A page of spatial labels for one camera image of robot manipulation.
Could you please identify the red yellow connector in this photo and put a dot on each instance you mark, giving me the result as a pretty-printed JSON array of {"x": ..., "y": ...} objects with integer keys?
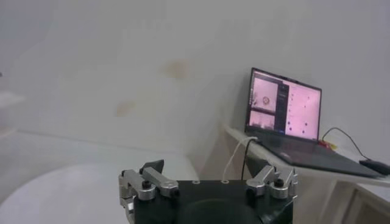
[{"x": 327, "y": 145}]

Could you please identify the white round plate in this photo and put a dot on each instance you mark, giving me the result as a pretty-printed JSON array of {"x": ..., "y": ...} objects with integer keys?
[{"x": 61, "y": 198}]

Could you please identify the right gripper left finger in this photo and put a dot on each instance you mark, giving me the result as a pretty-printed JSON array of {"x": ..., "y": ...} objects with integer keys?
[{"x": 158, "y": 180}]

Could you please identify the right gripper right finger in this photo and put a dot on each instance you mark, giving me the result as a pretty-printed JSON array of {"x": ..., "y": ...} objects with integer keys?
[{"x": 263, "y": 179}]

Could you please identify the white side table with laptop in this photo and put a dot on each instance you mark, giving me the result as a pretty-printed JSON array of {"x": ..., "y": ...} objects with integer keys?
[{"x": 240, "y": 135}]

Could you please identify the black open laptop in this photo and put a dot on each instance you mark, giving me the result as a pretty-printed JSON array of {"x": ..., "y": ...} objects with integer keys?
[{"x": 301, "y": 112}]

